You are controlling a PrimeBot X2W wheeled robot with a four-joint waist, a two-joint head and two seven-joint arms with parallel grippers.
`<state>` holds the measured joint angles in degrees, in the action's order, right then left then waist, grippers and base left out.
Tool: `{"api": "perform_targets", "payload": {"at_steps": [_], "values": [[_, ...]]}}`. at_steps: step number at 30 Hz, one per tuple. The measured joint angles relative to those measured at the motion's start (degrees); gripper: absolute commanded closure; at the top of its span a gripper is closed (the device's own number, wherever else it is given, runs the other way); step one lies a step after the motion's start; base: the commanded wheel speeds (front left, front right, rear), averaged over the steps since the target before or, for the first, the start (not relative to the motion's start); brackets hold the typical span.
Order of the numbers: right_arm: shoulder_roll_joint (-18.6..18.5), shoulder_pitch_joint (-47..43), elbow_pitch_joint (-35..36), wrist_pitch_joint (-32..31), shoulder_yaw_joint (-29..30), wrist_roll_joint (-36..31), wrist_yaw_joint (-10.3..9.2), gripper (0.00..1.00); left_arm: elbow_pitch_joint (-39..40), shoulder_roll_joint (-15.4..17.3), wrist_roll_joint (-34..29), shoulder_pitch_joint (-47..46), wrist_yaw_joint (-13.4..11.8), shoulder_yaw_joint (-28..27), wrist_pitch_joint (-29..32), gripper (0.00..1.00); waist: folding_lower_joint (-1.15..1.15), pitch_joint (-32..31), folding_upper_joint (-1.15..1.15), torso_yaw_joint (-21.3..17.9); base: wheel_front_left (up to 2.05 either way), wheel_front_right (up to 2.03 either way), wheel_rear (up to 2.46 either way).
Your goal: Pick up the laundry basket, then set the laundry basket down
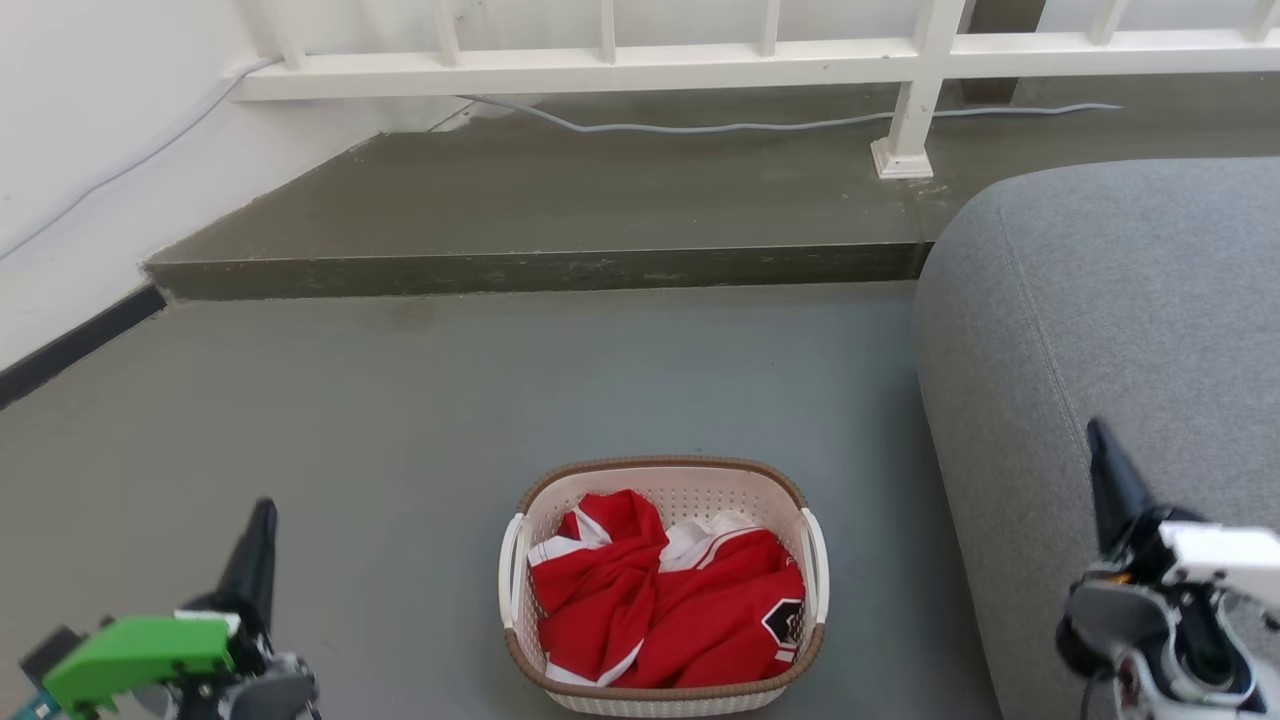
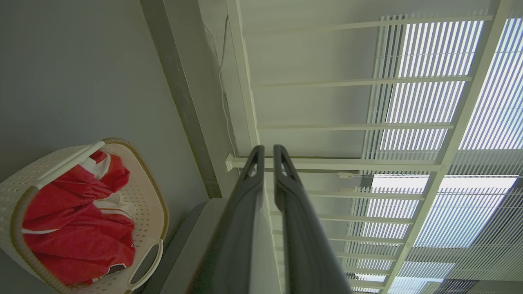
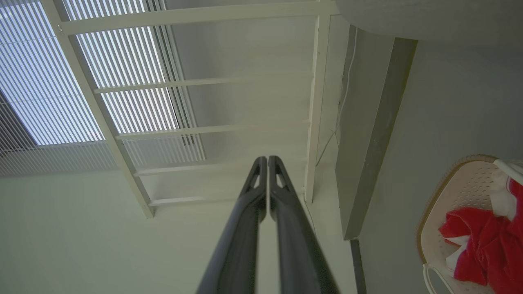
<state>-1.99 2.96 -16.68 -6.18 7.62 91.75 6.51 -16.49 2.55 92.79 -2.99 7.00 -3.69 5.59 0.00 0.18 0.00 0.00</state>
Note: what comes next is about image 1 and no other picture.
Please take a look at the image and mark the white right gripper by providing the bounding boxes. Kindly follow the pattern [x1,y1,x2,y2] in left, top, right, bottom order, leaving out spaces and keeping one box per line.
[1086,417,1280,613]

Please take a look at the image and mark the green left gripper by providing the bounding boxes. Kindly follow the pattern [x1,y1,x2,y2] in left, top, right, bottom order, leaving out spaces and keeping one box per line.
[42,498,280,717]

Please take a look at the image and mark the white plastic laundry basket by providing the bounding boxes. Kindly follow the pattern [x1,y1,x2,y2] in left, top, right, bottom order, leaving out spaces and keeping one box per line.
[498,457,830,718]

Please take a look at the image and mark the grey fabric sofa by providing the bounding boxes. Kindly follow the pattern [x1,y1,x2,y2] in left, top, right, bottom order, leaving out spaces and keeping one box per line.
[913,157,1280,720]

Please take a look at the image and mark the black baseboard strip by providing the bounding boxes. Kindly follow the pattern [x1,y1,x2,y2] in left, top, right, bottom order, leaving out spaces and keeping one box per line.
[0,283,168,411]

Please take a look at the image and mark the white cloth garment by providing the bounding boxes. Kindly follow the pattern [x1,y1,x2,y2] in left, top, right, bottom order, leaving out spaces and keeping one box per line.
[660,510,763,573]

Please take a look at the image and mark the red jersey garment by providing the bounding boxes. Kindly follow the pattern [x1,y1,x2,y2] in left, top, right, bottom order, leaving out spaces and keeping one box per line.
[528,489,807,689]

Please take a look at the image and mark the raised concrete step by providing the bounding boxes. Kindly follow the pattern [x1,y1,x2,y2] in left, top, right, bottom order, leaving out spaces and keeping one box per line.
[143,75,1280,302]

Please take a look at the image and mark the white railing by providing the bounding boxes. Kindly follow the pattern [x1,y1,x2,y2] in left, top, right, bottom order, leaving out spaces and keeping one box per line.
[232,0,1280,181]

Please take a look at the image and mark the pale wall cable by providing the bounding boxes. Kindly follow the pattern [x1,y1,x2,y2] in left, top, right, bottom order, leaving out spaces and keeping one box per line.
[0,57,283,263]

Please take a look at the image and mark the grey floor cable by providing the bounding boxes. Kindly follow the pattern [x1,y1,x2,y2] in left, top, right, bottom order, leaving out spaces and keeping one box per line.
[458,94,1124,136]

